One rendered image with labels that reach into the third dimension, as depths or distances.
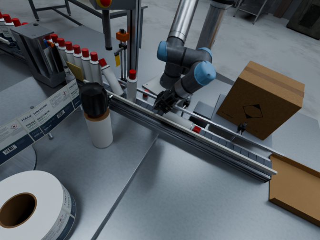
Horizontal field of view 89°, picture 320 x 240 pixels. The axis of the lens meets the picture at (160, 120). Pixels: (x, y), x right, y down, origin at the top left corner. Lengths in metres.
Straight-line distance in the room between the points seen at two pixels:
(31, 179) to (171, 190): 0.49
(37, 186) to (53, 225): 0.11
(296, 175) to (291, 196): 0.14
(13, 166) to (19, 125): 0.17
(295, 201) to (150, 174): 0.66
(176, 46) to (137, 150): 0.46
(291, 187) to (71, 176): 0.98
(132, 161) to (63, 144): 0.30
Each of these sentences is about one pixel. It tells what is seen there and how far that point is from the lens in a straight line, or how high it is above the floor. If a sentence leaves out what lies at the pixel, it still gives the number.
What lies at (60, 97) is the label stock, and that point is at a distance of 0.77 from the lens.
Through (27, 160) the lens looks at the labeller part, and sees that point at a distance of 0.80.
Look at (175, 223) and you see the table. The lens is 0.72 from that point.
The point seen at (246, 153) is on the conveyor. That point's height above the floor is 0.88.
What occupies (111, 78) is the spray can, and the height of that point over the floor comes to 0.99.
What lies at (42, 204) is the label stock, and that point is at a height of 1.02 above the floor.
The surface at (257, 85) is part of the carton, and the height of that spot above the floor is 1.12.
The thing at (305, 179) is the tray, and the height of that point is 0.83.
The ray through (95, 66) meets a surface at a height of 1.02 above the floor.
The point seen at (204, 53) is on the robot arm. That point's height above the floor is 1.25.
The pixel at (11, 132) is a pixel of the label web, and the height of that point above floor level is 1.02.
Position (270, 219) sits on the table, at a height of 0.83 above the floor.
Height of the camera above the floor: 1.52
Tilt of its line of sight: 49 degrees down
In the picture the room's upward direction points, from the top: 13 degrees clockwise
